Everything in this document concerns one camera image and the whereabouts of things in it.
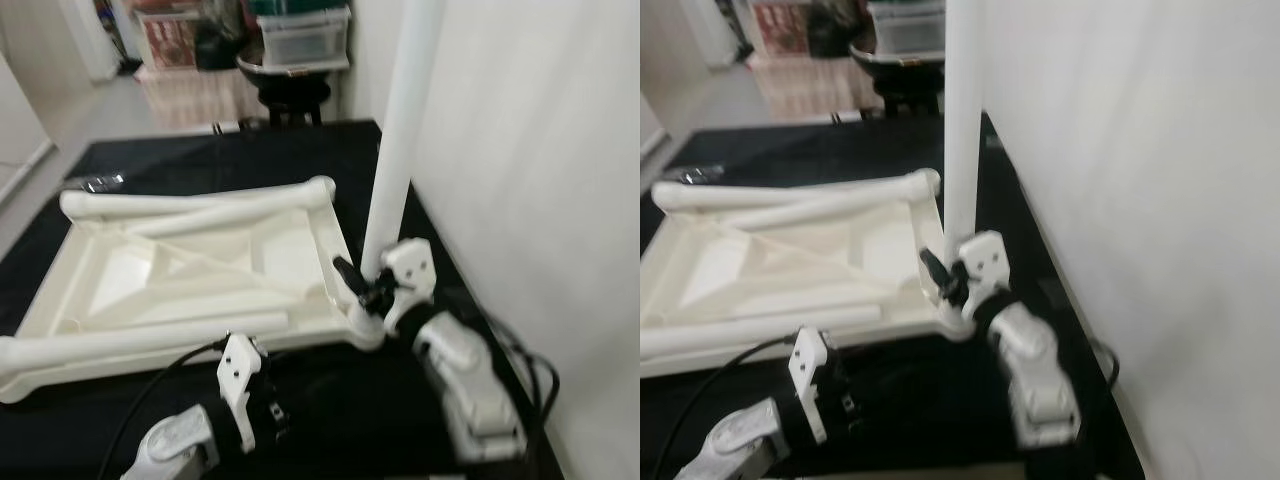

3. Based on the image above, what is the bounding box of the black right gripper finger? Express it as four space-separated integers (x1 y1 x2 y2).
332 256 367 297
920 248 952 300

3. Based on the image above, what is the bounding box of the white plastic children table top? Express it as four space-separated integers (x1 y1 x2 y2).
640 170 976 379
0 180 391 406

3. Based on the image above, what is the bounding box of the black cloth mat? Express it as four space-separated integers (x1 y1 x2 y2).
0 120 561 480
640 110 1146 480

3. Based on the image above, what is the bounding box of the clear plastic storage box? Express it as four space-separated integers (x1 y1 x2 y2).
868 0 946 61
258 8 353 73

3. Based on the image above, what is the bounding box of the black plastic bag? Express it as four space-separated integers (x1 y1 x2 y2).
805 0 871 59
192 0 251 71

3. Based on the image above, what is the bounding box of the green pot lid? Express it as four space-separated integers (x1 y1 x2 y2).
245 0 351 16

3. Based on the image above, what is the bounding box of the red food print box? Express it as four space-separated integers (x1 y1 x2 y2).
750 0 813 57
135 8 201 69

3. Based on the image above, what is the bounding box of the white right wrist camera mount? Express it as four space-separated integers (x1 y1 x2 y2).
383 238 437 301
958 230 1011 291

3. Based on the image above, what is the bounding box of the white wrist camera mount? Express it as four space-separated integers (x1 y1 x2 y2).
958 230 1011 291
217 333 267 453
383 238 437 301
787 325 833 446

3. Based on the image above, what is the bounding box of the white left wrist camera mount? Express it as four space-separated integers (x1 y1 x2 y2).
787 325 833 446
217 333 267 453

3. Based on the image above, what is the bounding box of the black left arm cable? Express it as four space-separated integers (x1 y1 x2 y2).
100 338 233 480
650 335 801 480

